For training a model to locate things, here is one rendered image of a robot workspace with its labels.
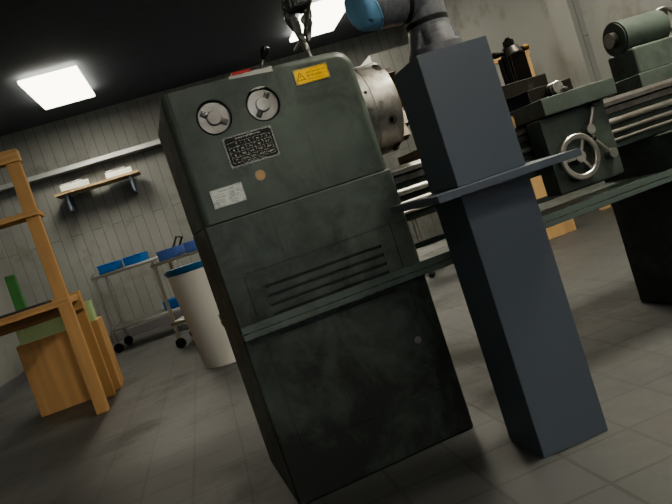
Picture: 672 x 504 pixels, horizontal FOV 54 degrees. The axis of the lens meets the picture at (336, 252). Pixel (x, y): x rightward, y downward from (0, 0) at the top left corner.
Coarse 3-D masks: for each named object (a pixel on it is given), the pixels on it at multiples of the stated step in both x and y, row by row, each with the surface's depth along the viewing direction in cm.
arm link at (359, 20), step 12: (348, 0) 168; (360, 0) 164; (372, 0) 163; (384, 0) 164; (396, 0) 166; (408, 0) 168; (348, 12) 170; (360, 12) 166; (372, 12) 164; (384, 12) 165; (396, 12) 167; (408, 12) 169; (360, 24) 168; (372, 24) 166; (384, 24) 168; (396, 24) 171
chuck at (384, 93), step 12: (360, 72) 217; (372, 72) 217; (384, 72) 217; (372, 84) 214; (384, 84) 214; (372, 96) 212; (384, 96) 213; (396, 96) 214; (384, 108) 213; (396, 108) 215; (384, 120) 214; (396, 120) 216; (384, 132) 216; (396, 132) 218; (384, 144) 220
